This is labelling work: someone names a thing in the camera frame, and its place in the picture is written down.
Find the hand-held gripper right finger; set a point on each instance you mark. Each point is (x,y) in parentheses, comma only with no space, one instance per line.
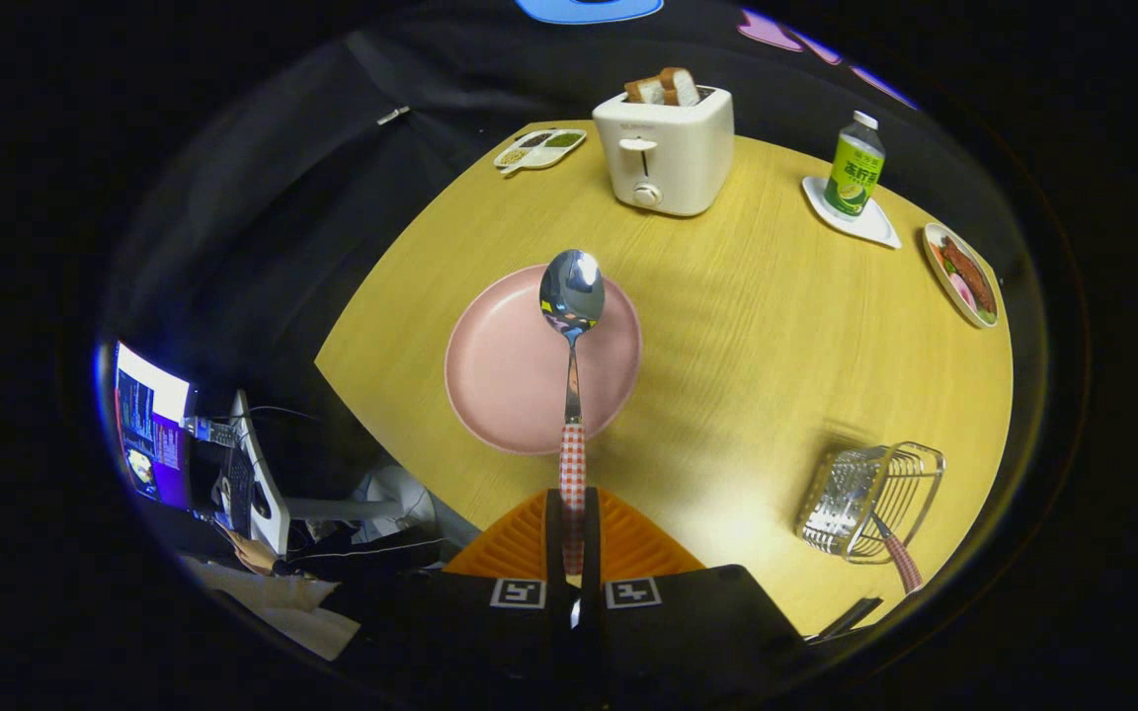
(688,632)

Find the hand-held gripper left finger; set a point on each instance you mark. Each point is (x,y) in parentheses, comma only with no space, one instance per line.
(470,632)

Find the cream cloth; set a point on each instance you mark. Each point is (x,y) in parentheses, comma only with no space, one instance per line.
(273,607)

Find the metal cutlery basket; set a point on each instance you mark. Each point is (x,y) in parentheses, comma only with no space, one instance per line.
(841,494)

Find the silver laptop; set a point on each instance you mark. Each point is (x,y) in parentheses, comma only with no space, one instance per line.
(268,504)

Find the pink plate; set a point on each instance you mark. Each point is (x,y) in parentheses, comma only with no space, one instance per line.
(500,365)

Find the grey usb adapter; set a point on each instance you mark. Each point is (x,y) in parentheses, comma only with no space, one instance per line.
(211,431)

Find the lit computer monitor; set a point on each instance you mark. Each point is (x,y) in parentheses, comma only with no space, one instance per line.
(149,425)

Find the pink radish slice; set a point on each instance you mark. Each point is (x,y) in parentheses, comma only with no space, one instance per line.
(962,292)

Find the white square coaster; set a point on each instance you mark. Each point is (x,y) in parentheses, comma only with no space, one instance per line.
(875,232)

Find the brown steak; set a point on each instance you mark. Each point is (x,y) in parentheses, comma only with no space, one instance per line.
(969,272)

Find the white food plate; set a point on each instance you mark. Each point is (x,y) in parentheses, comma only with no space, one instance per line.
(934,247)

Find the white toaster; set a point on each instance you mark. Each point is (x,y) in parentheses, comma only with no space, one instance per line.
(678,148)

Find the white divided condiment tray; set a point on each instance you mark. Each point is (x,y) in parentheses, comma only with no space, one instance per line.
(539,150)

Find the green label drink bottle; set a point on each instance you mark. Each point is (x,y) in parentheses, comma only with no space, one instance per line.
(853,173)

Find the metal cloth clip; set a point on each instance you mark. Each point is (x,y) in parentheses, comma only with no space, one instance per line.
(393,115)

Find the small bread slice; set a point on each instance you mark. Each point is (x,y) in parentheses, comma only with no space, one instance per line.
(644,91)

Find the large bread slice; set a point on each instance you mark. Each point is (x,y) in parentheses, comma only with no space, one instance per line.
(680,87)

